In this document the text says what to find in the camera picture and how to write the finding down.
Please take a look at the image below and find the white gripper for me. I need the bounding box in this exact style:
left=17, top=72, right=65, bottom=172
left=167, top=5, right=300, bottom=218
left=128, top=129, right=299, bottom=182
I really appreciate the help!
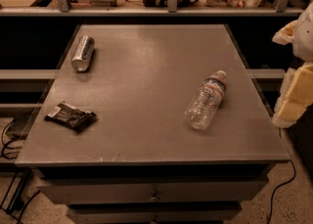
left=272, top=3, right=313, bottom=128

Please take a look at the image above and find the clear plastic water bottle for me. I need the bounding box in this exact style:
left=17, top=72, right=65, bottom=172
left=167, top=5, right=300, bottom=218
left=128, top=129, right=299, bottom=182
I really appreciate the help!
left=185, top=70, right=227, bottom=130

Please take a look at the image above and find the silver redbull can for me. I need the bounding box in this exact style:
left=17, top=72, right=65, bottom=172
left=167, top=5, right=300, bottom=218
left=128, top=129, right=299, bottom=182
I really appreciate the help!
left=71, top=35, right=95, bottom=72

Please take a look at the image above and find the upper drawer with knob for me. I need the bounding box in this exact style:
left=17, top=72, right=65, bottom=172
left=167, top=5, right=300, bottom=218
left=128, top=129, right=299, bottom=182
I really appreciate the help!
left=37, top=176, right=268, bottom=205

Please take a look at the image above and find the drawer with knob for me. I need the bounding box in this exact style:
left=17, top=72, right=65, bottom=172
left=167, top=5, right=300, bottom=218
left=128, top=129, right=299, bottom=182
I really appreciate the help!
left=37, top=176, right=268, bottom=205
left=67, top=202, right=242, bottom=224

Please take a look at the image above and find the grey drawer cabinet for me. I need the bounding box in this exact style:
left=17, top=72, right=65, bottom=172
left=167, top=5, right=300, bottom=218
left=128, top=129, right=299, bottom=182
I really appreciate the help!
left=15, top=22, right=291, bottom=224

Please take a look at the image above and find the black snack packet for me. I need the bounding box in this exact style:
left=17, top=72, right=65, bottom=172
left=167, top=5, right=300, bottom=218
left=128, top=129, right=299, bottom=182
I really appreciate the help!
left=44, top=102, right=97, bottom=132

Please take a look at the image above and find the lower drawer with knob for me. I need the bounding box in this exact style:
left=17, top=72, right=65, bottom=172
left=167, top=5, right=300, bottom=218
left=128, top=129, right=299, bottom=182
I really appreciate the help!
left=67, top=202, right=242, bottom=224

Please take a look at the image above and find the black device on floor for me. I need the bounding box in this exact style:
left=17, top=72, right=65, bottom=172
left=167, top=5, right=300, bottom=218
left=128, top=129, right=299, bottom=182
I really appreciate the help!
left=5, top=112, right=34, bottom=139

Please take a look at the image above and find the black floor cable right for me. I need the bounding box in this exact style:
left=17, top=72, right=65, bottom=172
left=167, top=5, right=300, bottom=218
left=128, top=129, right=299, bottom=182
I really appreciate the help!
left=266, top=159, right=297, bottom=224

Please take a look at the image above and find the black cables left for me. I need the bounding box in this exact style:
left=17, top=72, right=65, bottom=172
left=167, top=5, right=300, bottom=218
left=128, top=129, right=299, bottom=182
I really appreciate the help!
left=0, top=110, right=42, bottom=224

